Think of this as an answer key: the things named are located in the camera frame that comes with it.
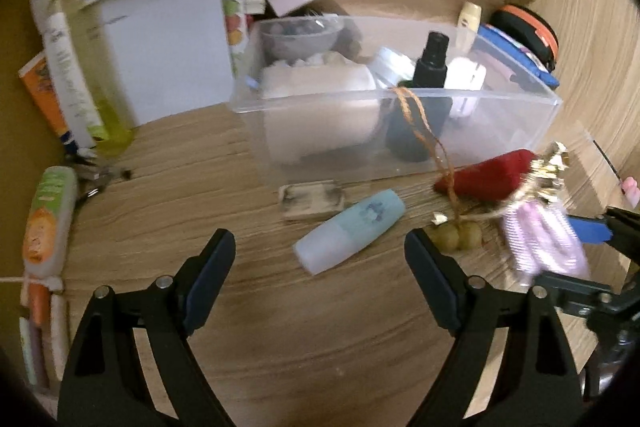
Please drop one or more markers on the clear plastic storage box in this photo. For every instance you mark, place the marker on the clear plastic storage box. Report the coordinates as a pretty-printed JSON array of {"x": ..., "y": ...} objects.
[{"x": 497, "y": 106}]

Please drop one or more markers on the red pouch with gold bow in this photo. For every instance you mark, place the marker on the red pouch with gold bow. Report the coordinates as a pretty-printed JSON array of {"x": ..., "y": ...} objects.
[{"x": 514, "y": 176}]

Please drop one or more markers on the blue patchwork pencil case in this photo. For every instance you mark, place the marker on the blue patchwork pencil case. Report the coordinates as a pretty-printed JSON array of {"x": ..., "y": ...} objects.
[{"x": 524, "y": 56}]

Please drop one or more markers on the metal bowl of trinkets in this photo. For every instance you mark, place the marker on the metal bowl of trinkets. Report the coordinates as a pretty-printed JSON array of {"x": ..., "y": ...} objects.
[{"x": 298, "y": 38}]

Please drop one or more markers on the black spray bottle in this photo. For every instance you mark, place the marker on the black spray bottle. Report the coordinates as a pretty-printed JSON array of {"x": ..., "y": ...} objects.
[{"x": 416, "y": 125}]

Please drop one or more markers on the black orange round case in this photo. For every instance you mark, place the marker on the black orange round case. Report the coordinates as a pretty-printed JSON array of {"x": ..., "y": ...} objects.
[{"x": 528, "y": 28}]

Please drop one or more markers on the cream lotion bottle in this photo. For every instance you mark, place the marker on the cream lotion bottle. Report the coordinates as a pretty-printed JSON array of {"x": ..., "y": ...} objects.
[{"x": 469, "y": 20}]

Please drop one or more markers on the white paper folder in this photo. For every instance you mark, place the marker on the white paper folder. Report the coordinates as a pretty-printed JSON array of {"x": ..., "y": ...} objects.
[{"x": 170, "y": 56}]

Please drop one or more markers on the pink striped pouch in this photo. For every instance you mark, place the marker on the pink striped pouch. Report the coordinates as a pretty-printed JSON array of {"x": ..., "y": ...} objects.
[{"x": 541, "y": 239}]

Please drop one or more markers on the white round jar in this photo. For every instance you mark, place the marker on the white round jar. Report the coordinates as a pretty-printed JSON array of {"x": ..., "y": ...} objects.
[{"x": 317, "y": 116}]

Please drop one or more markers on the green orange tube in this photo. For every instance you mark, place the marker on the green orange tube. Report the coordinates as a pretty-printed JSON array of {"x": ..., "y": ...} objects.
[{"x": 48, "y": 223}]

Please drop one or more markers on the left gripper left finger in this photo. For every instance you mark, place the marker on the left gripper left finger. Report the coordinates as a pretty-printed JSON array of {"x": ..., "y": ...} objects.
[{"x": 104, "y": 383}]

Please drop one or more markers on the pens lying at left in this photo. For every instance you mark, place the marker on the pens lying at left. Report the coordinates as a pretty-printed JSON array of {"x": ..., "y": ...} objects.
[{"x": 44, "y": 333}]

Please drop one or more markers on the black binder clips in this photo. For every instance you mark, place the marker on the black binder clips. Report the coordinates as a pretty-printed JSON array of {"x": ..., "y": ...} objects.
[{"x": 94, "y": 173}]

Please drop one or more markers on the light blue roll-on bottle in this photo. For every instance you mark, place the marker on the light blue roll-on bottle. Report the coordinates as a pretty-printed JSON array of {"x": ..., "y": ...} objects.
[{"x": 349, "y": 232}]

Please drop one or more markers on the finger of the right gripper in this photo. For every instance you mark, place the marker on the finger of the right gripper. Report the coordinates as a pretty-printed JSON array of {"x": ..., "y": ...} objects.
[{"x": 590, "y": 230}]

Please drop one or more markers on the yellow-green liquid bottle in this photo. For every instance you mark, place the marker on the yellow-green liquid bottle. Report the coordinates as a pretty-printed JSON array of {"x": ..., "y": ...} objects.
[{"x": 83, "y": 76}]

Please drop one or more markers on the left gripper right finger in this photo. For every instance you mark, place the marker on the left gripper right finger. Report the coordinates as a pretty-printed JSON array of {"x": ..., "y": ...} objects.
[{"x": 537, "y": 382}]

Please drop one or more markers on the orange booklet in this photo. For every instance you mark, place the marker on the orange booklet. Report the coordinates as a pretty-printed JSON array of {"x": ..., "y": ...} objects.
[{"x": 37, "y": 81}]

